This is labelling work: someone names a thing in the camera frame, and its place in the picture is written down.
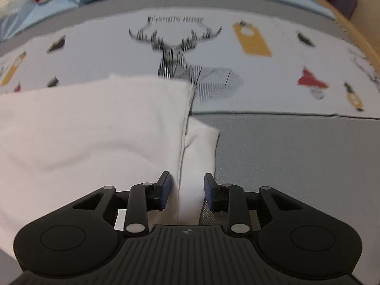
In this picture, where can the white garment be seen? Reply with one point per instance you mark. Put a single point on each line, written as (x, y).
(89, 130)

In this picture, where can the grey mattress sheet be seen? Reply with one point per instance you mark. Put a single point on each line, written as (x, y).
(297, 154)

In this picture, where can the printed blanket with deer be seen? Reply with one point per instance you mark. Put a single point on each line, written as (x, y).
(267, 74)

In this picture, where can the wooden bed frame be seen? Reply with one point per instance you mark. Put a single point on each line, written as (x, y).
(368, 14)

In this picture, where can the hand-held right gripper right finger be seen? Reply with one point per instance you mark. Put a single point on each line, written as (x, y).
(209, 193)

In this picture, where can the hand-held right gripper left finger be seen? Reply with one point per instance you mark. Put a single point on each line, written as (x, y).
(164, 192)

